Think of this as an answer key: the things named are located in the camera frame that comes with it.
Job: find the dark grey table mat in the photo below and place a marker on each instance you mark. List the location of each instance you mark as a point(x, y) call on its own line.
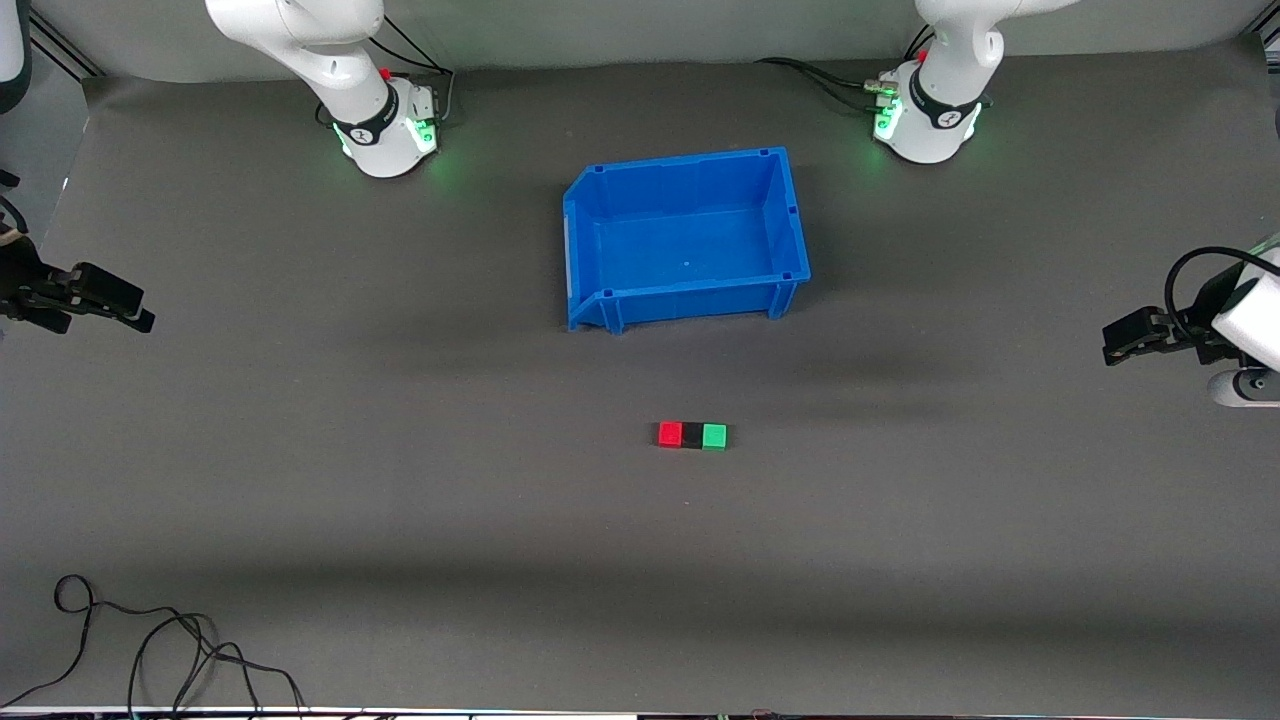
point(640, 560)

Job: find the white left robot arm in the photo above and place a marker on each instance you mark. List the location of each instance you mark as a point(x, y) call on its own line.
point(940, 120)

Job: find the small red cube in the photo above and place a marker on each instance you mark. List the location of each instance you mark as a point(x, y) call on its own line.
point(670, 435)

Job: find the small green cube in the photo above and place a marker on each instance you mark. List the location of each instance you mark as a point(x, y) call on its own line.
point(715, 437)

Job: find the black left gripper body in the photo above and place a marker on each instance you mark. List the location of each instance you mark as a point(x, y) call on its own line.
point(1203, 314)

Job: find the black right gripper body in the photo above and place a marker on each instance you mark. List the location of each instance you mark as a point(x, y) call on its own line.
point(22, 283)

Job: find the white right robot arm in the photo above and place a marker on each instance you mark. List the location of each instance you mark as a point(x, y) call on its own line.
point(330, 60)

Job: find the black aluminium frame rail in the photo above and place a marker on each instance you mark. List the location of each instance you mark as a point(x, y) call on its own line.
point(70, 55)

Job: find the blue plastic storage bin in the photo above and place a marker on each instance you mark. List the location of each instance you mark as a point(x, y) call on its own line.
point(690, 250)

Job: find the small black cube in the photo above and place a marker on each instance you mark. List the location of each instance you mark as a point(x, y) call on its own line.
point(693, 436)

